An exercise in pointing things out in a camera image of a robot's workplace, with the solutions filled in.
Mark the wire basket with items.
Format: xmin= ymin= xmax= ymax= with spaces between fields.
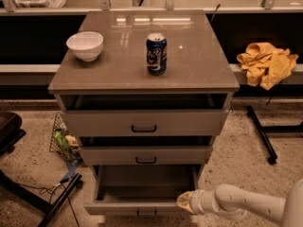
xmin=49 ymin=113 xmax=80 ymax=161

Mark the grey drawer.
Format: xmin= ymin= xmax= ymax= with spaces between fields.
xmin=80 ymin=146 xmax=212 ymax=166
xmin=62 ymin=110 xmax=228 ymax=137
xmin=84 ymin=165 xmax=200 ymax=218

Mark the blue soda can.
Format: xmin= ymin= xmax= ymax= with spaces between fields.
xmin=146 ymin=33 xmax=167 ymax=75

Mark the black floor cable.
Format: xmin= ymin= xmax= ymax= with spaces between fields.
xmin=18 ymin=182 xmax=80 ymax=227

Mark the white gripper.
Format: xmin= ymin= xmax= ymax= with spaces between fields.
xmin=177 ymin=189 xmax=216 ymax=215

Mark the black chair seat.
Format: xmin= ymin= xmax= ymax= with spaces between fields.
xmin=0 ymin=112 xmax=26 ymax=156

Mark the black stand leg right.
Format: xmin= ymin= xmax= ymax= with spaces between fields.
xmin=247 ymin=106 xmax=303 ymax=165

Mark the grey drawer cabinet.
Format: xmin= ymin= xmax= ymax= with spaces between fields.
xmin=47 ymin=9 xmax=241 ymax=175

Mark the white ceramic bowl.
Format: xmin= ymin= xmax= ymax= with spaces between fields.
xmin=66 ymin=31 xmax=103 ymax=61

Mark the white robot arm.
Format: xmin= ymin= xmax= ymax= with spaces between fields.
xmin=177 ymin=179 xmax=303 ymax=227

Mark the yellow crumpled cloth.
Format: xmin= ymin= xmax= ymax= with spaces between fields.
xmin=237 ymin=43 xmax=298 ymax=90

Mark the black stand frame left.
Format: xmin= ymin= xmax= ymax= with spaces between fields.
xmin=0 ymin=170 xmax=83 ymax=227

